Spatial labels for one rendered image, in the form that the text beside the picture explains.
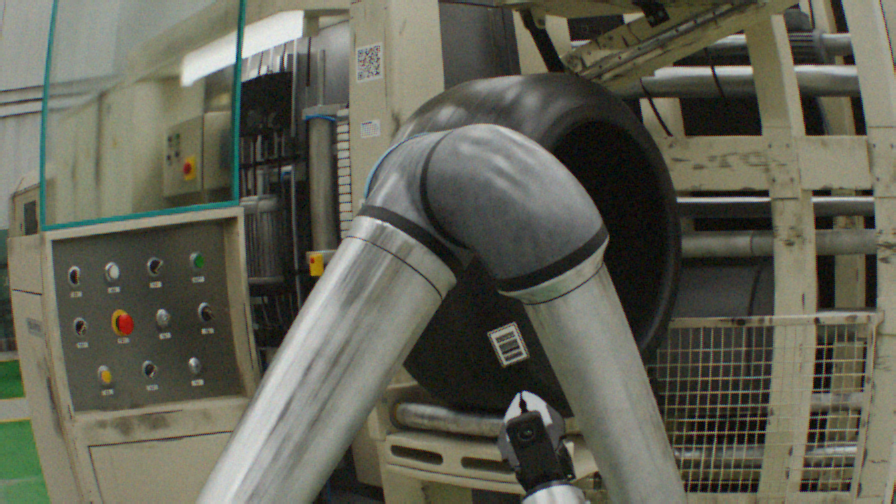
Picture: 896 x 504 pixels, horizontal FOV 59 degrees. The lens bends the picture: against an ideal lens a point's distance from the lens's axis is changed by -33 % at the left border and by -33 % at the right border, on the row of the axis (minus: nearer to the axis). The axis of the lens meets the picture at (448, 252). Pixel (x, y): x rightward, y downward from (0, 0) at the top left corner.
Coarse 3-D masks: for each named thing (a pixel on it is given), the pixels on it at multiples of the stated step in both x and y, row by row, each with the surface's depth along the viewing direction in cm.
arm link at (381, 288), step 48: (432, 144) 106; (384, 192) 109; (384, 240) 106; (432, 240) 107; (336, 288) 105; (384, 288) 105; (432, 288) 107; (288, 336) 106; (336, 336) 103; (384, 336) 105; (288, 384) 102; (336, 384) 102; (384, 384) 106; (240, 432) 101; (288, 432) 100; (336, 432) 102; (240, 480) 98; (288, 480) 99
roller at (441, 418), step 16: (400, 416) 184; (416, 416) 181; (432, 416) 179; (448, 416) 176; (464, 416) 174; (480, 416) 172; (496, 416) 170; (464, 432) 175; (480, 432) 171; (496, 432) 169
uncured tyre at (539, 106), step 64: (448, 128) 163; (512, 128) 158; (576, 128) 195; (640, 128) 178; (640, 192) 195; (640, 256) 197; (448, 320) 159; (512, 320) 155; (640, 320) 193; (448, 384) 169; (512, 384) 160
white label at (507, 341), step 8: (504, 328) 155; (512, 328) 155; (496, 336) 156; (504, 336) 156; (512, 336) 156; (520, 336) 156; (496, 344) 156; (504, 344) 156; (512, 344) 156; (520, 344) 156; (496, 352) 157; (504, 352) 157; (512, 352) 157; (520, 352) 157; (504, 360) 157; (512, 360) 157; (520, 360) 157
